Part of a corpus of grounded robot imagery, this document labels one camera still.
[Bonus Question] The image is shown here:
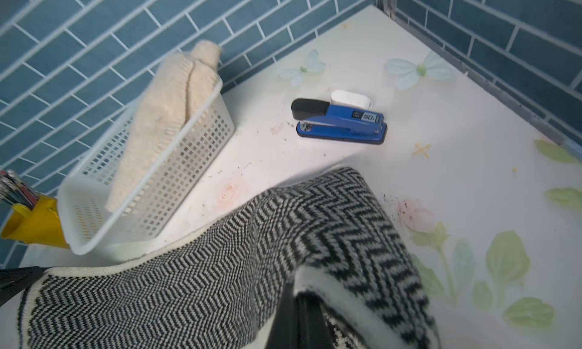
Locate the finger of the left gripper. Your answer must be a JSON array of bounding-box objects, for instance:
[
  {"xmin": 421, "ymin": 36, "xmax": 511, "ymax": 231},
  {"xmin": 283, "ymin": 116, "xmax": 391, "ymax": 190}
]
[{"xmin": 0, "ymin": 267, "xmax": 48, "ymax": 306}]

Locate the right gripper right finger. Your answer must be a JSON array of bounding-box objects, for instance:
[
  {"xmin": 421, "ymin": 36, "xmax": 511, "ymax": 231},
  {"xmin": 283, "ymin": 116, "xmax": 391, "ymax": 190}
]
[{"xmin": 299, "ymin": 294, "xmax": 333, "ymax": 349}]

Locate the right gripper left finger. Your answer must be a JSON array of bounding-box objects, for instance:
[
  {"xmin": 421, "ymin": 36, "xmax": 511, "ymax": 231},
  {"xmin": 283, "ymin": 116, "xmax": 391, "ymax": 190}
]
[{"xmin": 265, "ymin": 294, "xmax": 299, "ymax": 349}]

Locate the black white patterned cloth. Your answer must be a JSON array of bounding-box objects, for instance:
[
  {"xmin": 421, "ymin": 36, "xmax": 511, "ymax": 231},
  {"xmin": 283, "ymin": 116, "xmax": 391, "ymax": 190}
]
[{"xmin": 18, "ymin": 166, "xmax": 440, "ymax": 348}]

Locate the beige knitted scarf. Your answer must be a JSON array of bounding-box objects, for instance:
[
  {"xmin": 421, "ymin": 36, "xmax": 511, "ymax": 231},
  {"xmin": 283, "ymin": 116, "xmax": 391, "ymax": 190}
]
[{"xmin": 105, "ymin": 40, "xmax": 222, "ymax": 213}]

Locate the white plastic mesh basket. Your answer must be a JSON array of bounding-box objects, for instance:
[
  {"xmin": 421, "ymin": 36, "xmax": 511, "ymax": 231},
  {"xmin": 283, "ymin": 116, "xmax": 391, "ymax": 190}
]
[{"xmin": 57, "ymin": 81, "xmax": 235, "ymax": 255}]

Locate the yellow cup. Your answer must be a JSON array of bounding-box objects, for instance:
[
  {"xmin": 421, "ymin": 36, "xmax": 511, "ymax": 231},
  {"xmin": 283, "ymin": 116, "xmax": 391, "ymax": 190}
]
[{"xmin": 1, "ymin": 195, "xmax": 70, "ymax": 249}]

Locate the small white box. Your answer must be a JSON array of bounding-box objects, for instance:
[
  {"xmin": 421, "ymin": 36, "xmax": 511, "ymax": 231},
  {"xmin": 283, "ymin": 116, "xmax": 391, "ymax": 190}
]
[{"xmin": 330, "ymin": 90, "xmax": 373, "ymax": 110}]

